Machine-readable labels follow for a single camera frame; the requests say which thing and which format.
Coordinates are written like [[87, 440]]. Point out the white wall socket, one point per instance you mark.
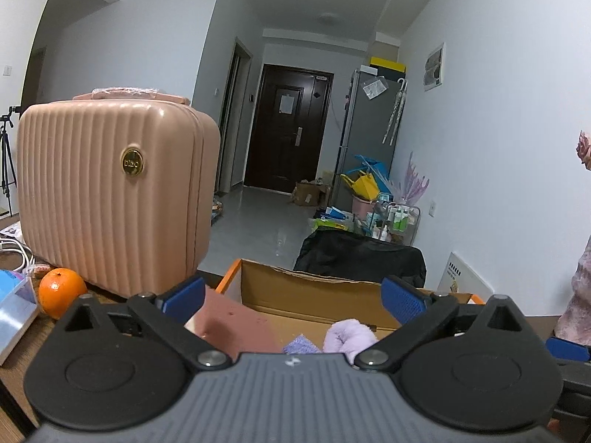
[[432, 208]]

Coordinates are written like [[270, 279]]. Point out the pink ribbed suitcase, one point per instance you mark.
[[92, 203]]

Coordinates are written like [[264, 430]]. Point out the blue woven fabric pouch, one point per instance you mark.
[[300, 345]]

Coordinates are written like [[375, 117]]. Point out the black tripod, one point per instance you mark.
[[6, 157]]

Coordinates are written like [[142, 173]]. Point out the red cardboard box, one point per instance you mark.
[[300, 297]]

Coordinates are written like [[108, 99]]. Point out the grey refrigerator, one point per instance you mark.
[[364, 147]]

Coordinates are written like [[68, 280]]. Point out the brown cardboard box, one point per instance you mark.
[[308, 194]]

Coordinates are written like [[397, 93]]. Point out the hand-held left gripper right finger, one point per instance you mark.
[[402, 301]]

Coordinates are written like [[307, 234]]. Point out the purple ceramic vase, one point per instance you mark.
[[579, 300]]

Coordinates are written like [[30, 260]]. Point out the white paper notice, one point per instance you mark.
[[286, 104]]

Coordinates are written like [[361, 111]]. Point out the clear plastic bag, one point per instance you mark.
[[375, 87]]

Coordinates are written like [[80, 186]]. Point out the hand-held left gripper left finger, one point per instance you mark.
[[184, 296]]

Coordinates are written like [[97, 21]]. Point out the pink bucket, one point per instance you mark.
[[362, 204]]

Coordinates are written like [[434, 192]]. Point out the dark side door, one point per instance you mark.
[[233, 120]]

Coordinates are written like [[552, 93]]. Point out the blue plastic item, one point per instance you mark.
[[371, 166]]

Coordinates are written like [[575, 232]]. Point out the lavender fuzzy headband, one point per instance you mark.
[[346, 337]]

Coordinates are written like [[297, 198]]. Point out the dark brown entrance door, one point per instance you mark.
[[272, 147]]

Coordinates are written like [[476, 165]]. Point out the bunch of dried pink roses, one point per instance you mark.
[[585, 150]]

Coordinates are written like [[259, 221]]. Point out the blue tissue pack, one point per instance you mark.
[[14, 314]]

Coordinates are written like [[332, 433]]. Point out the white electrical panel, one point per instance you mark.
[[434, 67]]

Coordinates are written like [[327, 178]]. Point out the dusty pink soft pad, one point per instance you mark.
[[235, 325]]

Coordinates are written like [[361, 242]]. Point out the orange fruit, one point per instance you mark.
[[62, 291]]

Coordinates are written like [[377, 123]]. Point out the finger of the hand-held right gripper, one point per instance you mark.
[[570, 350]]

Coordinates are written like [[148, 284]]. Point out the yellow black box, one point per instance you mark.
[[388, 65]]

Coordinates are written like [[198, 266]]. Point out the white folded umbrella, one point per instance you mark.
[[396, 110]]

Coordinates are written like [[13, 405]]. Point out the white sign board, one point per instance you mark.
[[464, 277]]

